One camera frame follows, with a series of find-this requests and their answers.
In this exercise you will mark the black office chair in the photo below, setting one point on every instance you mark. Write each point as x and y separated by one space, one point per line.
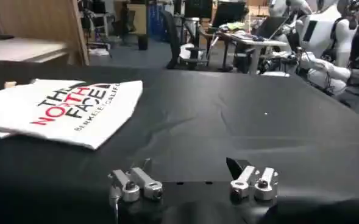
228 18

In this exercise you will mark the small wooden block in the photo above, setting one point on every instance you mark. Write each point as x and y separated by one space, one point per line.
9 84

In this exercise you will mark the white printed T-shirt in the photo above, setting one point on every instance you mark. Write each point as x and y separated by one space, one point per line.
84 121

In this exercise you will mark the white humanoid robot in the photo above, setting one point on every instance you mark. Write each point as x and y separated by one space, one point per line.
319 33

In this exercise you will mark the wooden partition panel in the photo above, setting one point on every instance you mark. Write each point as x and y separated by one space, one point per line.
45 21

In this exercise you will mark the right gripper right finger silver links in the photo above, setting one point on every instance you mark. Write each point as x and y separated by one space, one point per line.
264 185

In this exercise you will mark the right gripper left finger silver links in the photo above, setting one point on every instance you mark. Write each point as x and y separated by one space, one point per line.
148 185

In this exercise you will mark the grey desk with clutter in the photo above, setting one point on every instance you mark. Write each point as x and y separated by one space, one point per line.
252 45

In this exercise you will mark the black table cloth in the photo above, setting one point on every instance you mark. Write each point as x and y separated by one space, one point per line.
234 121

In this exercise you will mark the open black laptop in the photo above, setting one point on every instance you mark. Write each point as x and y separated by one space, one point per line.
270 27

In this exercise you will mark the black waste bin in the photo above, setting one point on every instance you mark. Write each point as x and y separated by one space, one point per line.
143 42

